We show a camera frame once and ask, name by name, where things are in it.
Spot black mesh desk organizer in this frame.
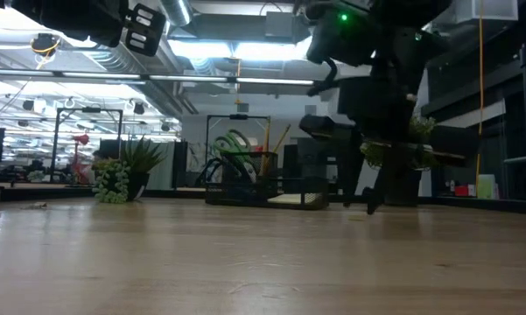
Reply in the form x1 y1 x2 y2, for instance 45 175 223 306
204 150 330 211

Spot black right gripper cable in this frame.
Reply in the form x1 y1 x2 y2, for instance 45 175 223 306
306 59 339 98

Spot succulent plant in black pot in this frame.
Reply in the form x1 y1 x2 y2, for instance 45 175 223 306
91 136 167 205

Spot green box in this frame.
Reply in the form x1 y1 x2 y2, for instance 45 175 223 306
476 173 498 200

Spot grey curtain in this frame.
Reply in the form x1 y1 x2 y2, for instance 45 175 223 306
146 140 176 190

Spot black table frame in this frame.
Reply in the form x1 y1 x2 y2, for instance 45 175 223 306
0 182 526 215

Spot ceiling light strip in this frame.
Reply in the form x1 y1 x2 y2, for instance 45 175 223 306
0 68 316 88

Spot hanging cable reel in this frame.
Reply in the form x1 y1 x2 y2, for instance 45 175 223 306
30 32 62 56

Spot black cabinet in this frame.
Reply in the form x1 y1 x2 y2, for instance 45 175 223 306
283 137 345 193

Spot yellow sticky note pad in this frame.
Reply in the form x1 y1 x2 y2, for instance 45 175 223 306
266 193 323 206

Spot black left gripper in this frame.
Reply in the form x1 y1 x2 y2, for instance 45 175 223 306
11 0 167 58

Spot silver ventilation duct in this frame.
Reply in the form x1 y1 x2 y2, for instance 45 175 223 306
21 0 198 115

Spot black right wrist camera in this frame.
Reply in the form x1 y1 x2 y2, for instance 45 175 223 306
305 0 375 67

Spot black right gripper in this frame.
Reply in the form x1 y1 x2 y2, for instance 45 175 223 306
299 65 478 215

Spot bushy plant in black pot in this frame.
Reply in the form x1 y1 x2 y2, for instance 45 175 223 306
359 114 441 207

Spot black background rig frame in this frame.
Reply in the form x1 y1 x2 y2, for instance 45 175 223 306
205 114 271 152
50 107 123 184

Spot green handled scissors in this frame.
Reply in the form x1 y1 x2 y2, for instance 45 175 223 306
213 128 258 184

